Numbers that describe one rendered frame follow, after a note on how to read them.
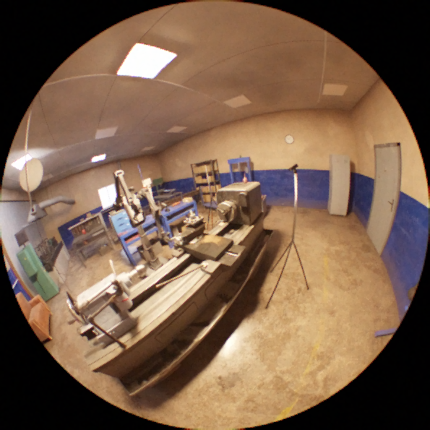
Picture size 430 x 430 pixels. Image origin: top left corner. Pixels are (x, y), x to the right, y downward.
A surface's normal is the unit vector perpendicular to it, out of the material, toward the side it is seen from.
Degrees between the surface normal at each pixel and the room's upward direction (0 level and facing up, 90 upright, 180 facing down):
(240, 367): 0
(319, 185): 90
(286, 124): 90
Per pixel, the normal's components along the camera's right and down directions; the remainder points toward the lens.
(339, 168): -0.58, 0.38
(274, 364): -0.16, -0.92
